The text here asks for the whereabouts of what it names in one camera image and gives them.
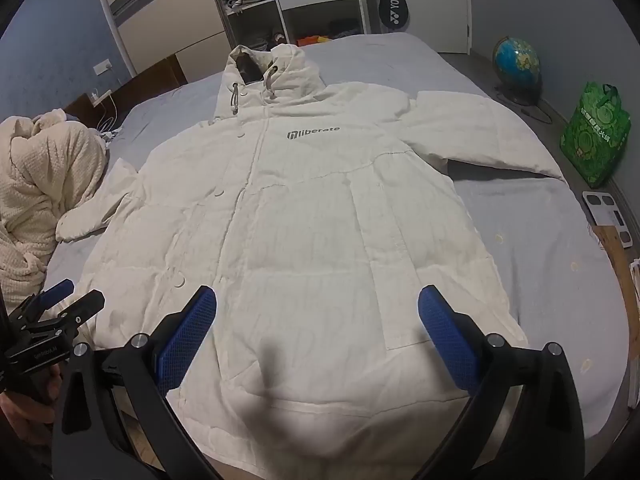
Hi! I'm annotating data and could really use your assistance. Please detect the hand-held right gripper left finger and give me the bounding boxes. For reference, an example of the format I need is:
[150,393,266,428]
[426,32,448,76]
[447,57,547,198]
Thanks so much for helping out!
[52,285,226,480]

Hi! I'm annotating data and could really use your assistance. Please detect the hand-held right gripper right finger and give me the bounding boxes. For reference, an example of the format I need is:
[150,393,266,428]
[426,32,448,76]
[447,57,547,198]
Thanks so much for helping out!
[415,285,587,480]

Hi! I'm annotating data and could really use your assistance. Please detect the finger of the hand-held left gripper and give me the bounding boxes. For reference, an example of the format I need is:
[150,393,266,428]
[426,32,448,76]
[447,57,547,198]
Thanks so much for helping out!
[30,290,107,347]
[7,280,76,331]

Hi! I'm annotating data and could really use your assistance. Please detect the white hooded jacket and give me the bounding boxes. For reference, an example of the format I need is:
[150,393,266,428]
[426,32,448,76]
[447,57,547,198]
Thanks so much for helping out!
[55,44,567,480]

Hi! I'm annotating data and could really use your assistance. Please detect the person's left hand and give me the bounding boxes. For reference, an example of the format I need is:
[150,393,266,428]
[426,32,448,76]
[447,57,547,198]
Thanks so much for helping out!
[0,366,63,442]

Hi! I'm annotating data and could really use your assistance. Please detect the cream knitted blanket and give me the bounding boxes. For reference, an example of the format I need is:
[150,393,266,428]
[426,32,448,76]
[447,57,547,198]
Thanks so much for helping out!
[0,109,108,306]

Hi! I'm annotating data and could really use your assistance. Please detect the bed with grey sheet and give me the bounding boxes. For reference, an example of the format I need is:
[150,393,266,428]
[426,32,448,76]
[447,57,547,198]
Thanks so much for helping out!
[42,32,628,441]

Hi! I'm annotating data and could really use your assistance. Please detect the white bathroom scale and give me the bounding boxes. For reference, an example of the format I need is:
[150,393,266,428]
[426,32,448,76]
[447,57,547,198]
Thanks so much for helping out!
[582,190,636,249]

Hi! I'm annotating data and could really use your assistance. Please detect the wooden headboard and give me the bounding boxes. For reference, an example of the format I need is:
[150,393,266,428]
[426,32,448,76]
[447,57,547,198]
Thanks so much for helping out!
[65,54,188,122]

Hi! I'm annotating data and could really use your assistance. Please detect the green shopping bag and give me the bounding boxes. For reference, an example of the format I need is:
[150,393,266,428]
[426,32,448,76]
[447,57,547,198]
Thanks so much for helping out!
[560,81,632,188]

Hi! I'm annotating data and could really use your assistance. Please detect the blue globe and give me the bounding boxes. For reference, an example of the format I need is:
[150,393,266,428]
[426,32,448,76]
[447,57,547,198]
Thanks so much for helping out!
[492,37,543,107]

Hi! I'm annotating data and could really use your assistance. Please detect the white wardrobe door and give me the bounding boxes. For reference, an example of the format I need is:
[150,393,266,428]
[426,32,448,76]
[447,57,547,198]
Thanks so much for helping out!
[87,0,232,83]

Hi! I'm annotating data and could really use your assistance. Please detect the open shelf unit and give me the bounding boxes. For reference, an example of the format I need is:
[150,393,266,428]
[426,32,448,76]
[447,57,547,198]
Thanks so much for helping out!
[207,0,282,52]

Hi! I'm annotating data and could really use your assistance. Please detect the white charging cable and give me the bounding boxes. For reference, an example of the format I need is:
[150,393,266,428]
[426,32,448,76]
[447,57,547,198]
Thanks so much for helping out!
[96,100,122,142]

